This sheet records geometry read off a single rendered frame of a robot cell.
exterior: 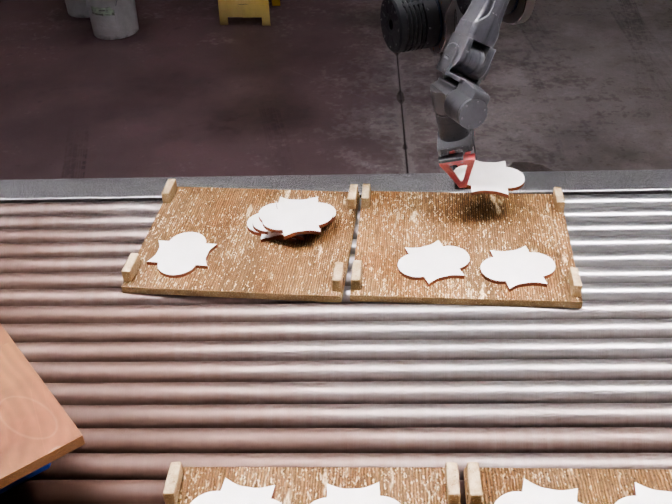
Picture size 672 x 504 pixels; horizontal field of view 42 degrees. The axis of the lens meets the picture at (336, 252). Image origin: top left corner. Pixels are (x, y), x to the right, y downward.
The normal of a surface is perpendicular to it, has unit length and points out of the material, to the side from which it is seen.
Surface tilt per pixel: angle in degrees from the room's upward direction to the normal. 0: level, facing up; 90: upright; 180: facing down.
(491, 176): 4
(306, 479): 0
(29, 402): 0
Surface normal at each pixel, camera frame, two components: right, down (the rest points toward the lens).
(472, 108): 0.37, 0.47
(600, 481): -0.04, -0.80
